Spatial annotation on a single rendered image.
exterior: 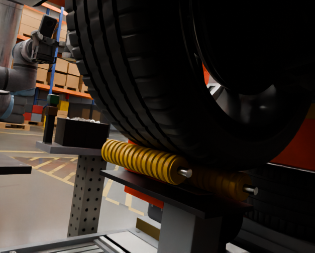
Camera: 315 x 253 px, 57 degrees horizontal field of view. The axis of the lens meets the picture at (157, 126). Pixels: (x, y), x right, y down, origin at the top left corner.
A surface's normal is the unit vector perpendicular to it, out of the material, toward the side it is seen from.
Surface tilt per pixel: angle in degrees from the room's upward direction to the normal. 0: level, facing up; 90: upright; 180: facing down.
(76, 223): 90
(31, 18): 90
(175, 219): 90
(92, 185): 90
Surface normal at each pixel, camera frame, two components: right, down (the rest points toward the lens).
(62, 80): 0.76, 0.11
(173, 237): -0.74, -0.11
